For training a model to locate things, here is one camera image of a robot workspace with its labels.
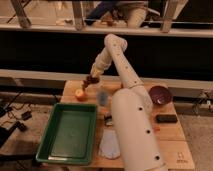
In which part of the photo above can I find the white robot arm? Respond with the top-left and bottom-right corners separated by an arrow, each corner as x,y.
82,34 -> 169,171

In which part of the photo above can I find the blue paper cup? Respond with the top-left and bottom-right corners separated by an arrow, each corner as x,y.
97,91 -> 108,106

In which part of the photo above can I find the orange apple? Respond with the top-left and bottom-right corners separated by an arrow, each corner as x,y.
75,89 -> 87,101

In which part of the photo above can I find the green plastic tray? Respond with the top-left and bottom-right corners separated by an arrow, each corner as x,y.
36,103 -> 97,166

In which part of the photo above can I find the light blue cloth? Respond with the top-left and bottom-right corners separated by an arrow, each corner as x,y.
98,129 -> 120,160

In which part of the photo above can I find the person in background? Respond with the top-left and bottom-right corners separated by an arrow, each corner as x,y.
85,0 -> 162,28

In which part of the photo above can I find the wooden table board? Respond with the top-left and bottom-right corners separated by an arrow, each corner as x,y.
42,79 -> 196,170

